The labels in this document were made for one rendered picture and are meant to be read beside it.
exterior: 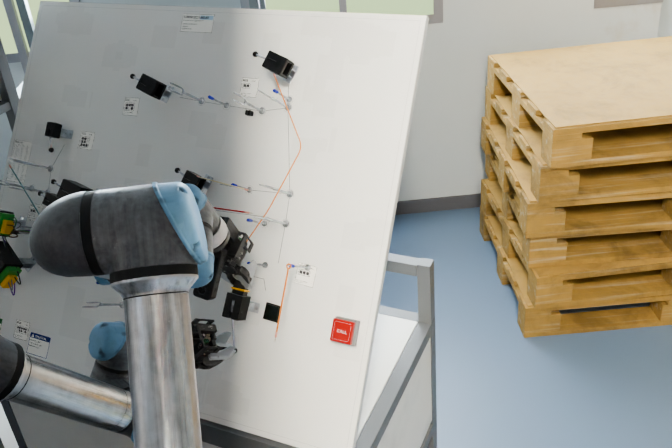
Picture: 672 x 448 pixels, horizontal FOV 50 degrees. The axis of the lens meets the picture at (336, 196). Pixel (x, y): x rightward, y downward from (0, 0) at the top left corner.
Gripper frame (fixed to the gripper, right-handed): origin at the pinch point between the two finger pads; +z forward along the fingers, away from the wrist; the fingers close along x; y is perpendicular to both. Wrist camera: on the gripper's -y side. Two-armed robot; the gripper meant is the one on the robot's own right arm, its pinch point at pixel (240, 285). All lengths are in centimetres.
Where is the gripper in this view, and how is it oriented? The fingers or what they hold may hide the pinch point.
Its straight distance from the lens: 169.0
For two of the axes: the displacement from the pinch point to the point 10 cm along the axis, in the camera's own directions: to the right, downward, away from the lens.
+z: 2.4, 5.3, 8.1
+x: -9.0, -1.9, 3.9
